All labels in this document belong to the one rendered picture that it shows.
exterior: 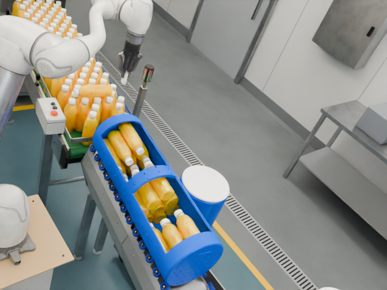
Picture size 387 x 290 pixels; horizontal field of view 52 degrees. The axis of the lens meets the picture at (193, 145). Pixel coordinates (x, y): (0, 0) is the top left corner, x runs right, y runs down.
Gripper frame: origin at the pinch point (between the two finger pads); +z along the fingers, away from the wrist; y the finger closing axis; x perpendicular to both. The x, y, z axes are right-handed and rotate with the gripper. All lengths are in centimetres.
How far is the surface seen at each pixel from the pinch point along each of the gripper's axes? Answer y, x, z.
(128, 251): 11, 63, 57
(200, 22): -277, -302, 102
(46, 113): 30.7, -16.2, 33.0
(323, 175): -246, 7, 114
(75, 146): 14, -10, 53
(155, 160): -15.4, 26.1, 35.6
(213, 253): -9, 91, 28
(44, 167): 27, -18, 76
